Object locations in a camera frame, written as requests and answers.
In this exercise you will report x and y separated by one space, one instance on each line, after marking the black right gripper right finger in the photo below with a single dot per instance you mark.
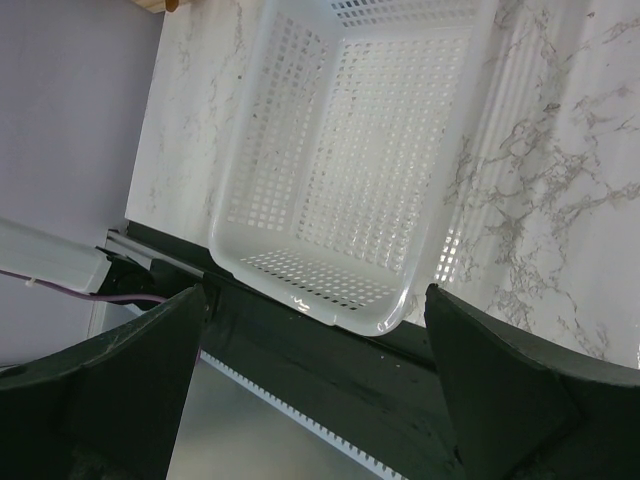
523 407

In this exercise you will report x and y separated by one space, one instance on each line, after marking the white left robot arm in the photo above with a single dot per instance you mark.
86 272

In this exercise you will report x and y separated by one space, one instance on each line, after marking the white perforated plastic basket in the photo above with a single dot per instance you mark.
347 130

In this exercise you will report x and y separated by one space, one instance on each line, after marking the wooden clothes rack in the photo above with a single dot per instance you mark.
160 6

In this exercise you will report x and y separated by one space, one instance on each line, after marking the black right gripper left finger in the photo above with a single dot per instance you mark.
109 407

